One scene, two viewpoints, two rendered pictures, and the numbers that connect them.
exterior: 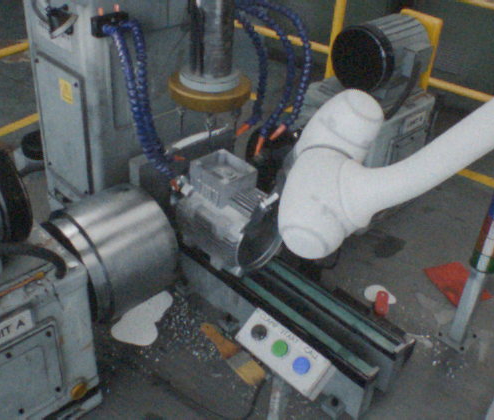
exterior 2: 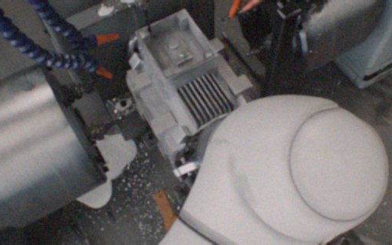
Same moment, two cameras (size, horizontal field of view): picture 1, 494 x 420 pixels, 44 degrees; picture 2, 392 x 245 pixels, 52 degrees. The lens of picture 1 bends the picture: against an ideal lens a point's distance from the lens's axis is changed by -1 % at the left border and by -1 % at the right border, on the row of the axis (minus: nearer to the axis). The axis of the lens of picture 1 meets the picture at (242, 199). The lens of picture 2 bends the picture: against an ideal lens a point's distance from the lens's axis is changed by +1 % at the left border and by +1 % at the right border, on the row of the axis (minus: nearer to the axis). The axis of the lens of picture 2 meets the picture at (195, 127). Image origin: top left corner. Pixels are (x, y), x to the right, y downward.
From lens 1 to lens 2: 0.82 m
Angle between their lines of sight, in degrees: 32
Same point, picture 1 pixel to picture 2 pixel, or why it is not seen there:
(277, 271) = not seen: hidden behind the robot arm
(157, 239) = (61, 161)
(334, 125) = (251, 200)
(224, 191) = (166, 86)
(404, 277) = not seen: outside the picture
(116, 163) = (64, 9)
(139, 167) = not seen: hidden behind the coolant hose
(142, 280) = (47, 202)
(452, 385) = not seen: outside the picture
